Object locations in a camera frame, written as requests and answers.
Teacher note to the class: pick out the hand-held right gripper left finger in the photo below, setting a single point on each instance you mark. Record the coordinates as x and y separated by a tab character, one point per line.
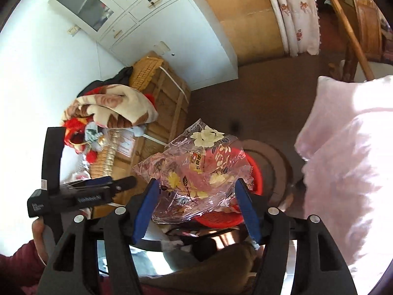
144	212

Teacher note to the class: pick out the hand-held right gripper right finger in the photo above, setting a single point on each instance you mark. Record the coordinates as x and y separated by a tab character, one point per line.
248	212

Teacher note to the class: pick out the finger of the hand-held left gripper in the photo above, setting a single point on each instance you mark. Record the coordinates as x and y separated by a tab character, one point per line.
98	181
122	185

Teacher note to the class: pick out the red plastic basket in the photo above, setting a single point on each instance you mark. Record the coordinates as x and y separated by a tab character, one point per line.
255	172

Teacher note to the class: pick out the clear floral plastic bag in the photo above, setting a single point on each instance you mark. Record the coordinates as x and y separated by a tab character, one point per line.
190	172

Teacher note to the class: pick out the person's left forearm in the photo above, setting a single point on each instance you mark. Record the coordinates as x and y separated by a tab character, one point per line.
21	267

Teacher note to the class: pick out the person's left hand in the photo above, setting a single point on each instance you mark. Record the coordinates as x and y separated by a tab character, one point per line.
38	233

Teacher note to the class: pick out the shiny round metal object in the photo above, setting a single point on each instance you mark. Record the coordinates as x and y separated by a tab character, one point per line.
153	261

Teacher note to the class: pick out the round brown table base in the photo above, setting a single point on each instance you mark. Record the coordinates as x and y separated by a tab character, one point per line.
276	166

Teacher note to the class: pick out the red plush cloth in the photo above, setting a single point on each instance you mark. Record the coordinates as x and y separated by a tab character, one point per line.
72	129

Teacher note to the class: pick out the beige floral blanket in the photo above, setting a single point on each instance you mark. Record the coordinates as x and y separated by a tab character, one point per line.
122	107

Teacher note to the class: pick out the black cloth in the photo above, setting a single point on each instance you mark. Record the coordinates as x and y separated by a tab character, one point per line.
122	75

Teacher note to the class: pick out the pink floral tablecloth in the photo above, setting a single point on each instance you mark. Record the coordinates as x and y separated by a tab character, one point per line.
353	159

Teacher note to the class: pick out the white metal cabinet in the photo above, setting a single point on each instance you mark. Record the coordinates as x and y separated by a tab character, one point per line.
184	37

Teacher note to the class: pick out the plywood partition panel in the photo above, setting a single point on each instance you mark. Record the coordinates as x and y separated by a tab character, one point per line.
239	12

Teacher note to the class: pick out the white red-flowered curtain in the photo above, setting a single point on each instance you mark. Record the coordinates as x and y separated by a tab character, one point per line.
294	12

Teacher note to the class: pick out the wooden armchair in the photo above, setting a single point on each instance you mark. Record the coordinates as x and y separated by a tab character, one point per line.
342	21

